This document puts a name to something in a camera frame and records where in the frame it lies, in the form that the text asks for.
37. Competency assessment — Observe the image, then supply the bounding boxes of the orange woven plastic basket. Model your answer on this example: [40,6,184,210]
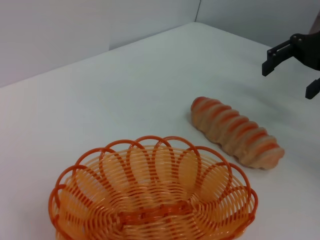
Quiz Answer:
[48,135,259,240]

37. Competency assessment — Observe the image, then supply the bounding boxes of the ridged orange striped bread loaf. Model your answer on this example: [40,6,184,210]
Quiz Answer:
[189,96,286,171]

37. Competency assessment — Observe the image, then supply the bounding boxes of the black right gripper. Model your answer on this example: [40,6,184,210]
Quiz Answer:
[261,31,320,100]

